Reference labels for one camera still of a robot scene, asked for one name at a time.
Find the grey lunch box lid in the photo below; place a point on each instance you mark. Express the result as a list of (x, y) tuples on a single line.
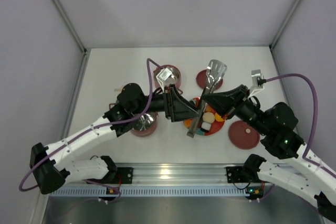
[(112, 104)]

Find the pink steel bowl near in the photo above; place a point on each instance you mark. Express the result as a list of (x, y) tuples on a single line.
[(145, 125)]

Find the pink steel bowl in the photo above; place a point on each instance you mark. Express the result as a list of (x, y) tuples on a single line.
[(176, 75), (145, 125)]

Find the pink steel bowl far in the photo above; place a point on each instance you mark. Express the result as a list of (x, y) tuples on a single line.
[(176, 75)]

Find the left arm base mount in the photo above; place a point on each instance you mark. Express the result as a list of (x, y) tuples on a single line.
[(116, 175)]

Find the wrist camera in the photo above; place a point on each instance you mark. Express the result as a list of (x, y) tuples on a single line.
[(164, 77), (258, 82)]

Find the dark red lid far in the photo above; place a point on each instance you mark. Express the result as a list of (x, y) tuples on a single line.
[(201, 78)]

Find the slotted cable duct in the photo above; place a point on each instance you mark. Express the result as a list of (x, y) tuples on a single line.
[(152, 191)]

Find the white sushi roll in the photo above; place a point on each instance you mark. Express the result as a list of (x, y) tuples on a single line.
[(205, 127)]

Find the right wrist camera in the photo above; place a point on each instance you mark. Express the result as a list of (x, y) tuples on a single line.
[(258, 82)]

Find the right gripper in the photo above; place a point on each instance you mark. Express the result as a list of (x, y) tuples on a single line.
[(238, 102)]

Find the orange half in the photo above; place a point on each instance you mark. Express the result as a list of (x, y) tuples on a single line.
[(218, 118)]

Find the steamed bun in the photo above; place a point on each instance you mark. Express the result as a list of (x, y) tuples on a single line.
[(208, 117)]

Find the salmon piece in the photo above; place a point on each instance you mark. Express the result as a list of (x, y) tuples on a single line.
[(187, 123)]

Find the dark red lid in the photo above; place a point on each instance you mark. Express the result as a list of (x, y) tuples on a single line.
[(201, 78), (243, 136)]

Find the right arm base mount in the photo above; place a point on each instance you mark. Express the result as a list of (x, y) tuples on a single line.
[(239, 174)]

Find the dark red lid near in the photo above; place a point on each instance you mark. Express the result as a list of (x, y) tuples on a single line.
[(243, 136)]

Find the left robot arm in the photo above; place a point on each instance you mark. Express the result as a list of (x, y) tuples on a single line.
[(57, 164)]

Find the steel serving tongs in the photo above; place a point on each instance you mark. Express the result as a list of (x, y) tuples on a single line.
[(214, 74)]

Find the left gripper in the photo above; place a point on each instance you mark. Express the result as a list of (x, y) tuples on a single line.
[(169, 103)]

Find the red and teal plate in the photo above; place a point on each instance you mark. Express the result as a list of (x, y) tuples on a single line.
[(216, 126)]

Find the beige toy piece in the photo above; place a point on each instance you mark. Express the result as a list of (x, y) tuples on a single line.
[(119, 89)]

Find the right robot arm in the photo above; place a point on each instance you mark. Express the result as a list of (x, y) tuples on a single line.
[(316, 182)]

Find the aluminium rail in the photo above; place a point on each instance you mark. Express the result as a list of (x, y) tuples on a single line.
[(178, 174)]

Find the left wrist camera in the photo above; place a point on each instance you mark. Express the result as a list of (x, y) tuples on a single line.
[(164, 77)]

